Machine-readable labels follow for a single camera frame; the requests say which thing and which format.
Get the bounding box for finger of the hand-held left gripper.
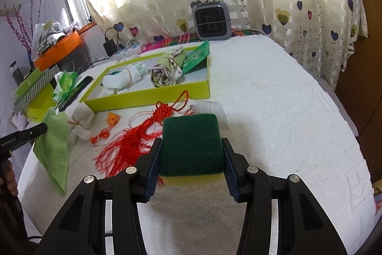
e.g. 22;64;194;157
16;123;49;144

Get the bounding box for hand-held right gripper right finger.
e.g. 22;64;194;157
221;138;348;255

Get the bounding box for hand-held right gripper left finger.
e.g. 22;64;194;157
33;138;164;255

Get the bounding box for light green cloth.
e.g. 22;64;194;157
33;108;70;196

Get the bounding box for large yellow green sponge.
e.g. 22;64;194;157
159;113;227;184

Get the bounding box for red Chinese knot tassel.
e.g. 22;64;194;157
94;90;194;187

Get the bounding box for lime green box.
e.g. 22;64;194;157
80;40;212;112

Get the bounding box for white towel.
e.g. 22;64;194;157
100;62;147;94

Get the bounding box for patterned cloth roll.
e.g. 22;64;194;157
149;46;185;88

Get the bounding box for green tea packet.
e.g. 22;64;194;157
182;40;211;75

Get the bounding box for person's left hand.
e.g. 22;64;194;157
0;160;19;199

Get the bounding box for lime zigzag box lid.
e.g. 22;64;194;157
12;65;60;121

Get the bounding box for black smartphone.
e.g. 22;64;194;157
58;76;94;113

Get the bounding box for green tissue packet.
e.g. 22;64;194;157
53;70;81;103

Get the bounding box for dark glass jar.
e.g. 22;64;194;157
9;61;23;85

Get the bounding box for orange earphones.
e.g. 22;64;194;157
90;112;120;144

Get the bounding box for clear plastic wrapper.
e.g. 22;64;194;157
191;102;229;130

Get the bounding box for dark glass cabinet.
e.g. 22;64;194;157
57;44;91;73

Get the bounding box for orange tray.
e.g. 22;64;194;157
32;31;82;70

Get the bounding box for pile of white bags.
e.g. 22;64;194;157
31;8;80;54

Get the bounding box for purple flower branches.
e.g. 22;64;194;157
4;0;48;52

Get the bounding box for black charger adapter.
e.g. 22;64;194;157
103;38;117;56

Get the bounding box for white blue power strip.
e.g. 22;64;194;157
115;41;147;60

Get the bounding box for plaid blanket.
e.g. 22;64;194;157
146;28;263;51

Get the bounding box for small grey heater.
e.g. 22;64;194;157
191;0;232;41

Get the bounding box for wooden wardrobe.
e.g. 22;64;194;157
334;0;382;139

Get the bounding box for black USB cable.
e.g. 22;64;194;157
85;54;120;70

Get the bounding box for black charger cable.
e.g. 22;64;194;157
104;27;123;43

